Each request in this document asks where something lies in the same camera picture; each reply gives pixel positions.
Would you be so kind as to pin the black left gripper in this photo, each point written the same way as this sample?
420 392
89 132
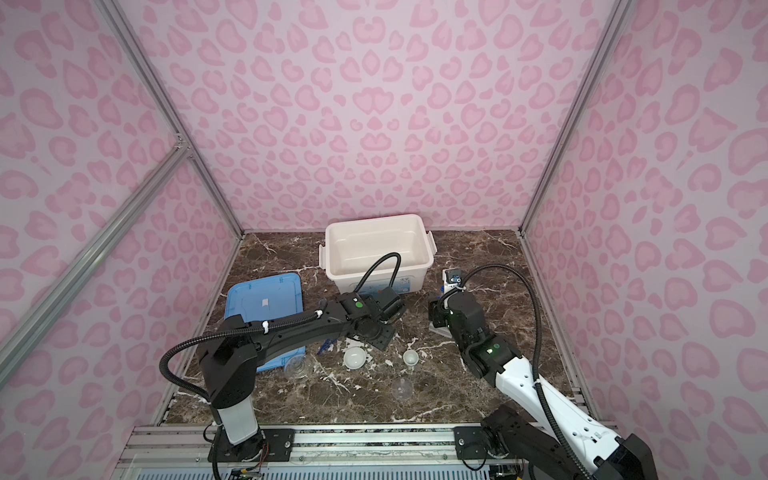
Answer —
388 337

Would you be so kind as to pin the blue plastic bin lid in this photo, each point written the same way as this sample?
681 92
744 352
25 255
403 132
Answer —
266 298

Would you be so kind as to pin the blue plastic tweezers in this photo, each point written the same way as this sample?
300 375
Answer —
327 346

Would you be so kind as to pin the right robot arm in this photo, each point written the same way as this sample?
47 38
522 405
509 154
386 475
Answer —
552 433

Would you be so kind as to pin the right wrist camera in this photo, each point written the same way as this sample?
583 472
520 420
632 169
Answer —
451 279

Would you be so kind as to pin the white plastic storage bin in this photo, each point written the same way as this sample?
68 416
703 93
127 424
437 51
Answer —
351 247

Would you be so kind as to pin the white funnel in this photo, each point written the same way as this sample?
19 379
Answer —
354 358

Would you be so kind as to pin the clear test tube rack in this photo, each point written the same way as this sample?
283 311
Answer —
443 331

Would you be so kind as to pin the clear round dish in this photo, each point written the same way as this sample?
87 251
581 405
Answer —
402 389

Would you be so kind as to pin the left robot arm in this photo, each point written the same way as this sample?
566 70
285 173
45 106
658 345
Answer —
230 360

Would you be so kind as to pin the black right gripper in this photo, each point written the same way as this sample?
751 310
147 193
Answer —
436 310

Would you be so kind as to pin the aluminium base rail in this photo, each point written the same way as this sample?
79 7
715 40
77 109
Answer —
353 451

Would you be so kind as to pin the clear glass beaker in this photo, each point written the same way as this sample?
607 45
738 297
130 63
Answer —
298 368

